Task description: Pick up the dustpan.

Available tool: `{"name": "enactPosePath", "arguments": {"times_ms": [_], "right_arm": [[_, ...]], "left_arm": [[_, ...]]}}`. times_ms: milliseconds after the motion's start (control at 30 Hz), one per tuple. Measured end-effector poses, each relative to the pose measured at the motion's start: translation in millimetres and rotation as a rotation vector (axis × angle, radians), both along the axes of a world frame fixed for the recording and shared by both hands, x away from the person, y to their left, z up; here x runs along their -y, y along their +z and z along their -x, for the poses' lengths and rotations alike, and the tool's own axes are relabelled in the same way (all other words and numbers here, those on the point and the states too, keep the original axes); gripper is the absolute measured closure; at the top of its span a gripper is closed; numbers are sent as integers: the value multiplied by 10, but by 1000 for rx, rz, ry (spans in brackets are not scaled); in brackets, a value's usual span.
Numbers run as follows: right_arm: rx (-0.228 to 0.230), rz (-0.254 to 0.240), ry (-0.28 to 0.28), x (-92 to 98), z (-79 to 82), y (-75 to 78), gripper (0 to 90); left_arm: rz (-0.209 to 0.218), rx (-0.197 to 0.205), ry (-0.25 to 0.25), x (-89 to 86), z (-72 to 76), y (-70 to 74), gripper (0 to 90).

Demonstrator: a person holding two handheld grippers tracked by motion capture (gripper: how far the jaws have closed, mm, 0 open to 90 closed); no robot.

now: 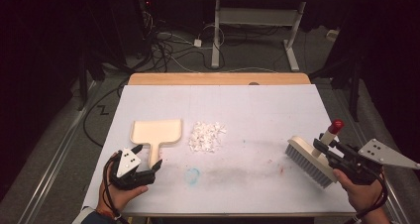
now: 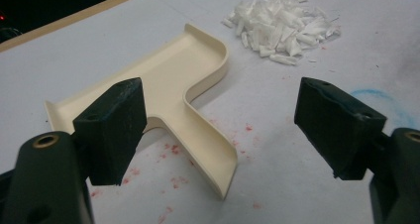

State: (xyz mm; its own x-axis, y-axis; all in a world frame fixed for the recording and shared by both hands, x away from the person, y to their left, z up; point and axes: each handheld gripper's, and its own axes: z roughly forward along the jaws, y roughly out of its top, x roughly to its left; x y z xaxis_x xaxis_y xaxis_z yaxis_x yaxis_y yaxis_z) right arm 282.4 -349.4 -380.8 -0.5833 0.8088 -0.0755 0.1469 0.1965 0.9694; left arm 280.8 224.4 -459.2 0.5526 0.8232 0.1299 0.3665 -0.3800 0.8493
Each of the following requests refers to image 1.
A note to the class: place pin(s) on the person's left hand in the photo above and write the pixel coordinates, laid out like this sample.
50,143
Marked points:
114,197

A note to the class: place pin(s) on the metal floor rail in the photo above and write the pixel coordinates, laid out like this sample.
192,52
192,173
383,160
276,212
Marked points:
52,164

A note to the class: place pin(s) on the white metal desk frame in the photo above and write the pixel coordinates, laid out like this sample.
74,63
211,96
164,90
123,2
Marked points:
216,35

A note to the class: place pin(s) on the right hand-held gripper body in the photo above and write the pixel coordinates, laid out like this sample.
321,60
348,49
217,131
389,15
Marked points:
360,164

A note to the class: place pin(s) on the dark metal stand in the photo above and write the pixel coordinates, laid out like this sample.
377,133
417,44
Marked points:
82,85

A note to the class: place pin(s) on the cream plastic dustpan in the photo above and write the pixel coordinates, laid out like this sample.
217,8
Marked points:
158,131

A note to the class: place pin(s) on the white power strip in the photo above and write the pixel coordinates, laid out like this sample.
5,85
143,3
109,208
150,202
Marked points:
332,35

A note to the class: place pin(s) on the pile of white paper scraps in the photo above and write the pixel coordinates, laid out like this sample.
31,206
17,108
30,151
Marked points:
206,136

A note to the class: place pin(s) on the person's right hand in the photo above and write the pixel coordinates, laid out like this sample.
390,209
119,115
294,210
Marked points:
363,196

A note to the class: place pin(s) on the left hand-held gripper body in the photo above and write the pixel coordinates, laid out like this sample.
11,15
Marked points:
128,163

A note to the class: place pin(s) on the white power adapter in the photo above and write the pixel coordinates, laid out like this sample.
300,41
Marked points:
197,43

